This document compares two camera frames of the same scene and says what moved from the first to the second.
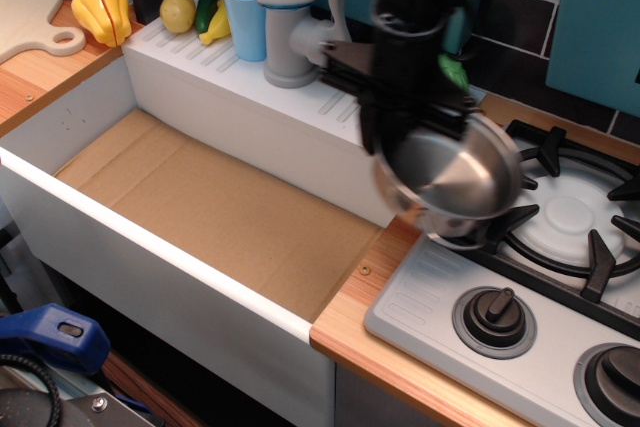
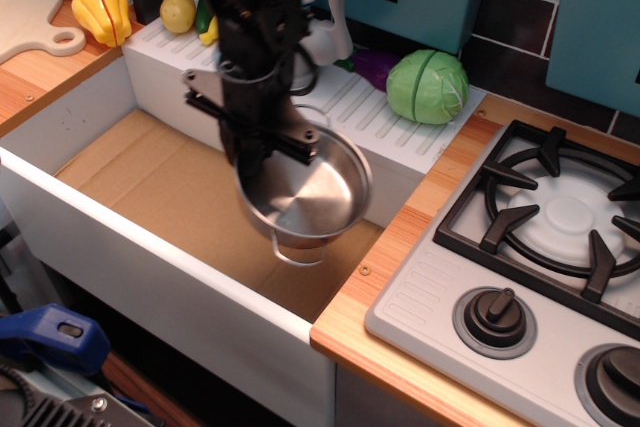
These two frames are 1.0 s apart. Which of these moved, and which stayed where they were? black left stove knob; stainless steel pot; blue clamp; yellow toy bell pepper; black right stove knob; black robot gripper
Moved: black robot gripper; stainless steel pot
Stayed: yellow toy bell pepper; blue clamp; black left stove knob; black right stove knob
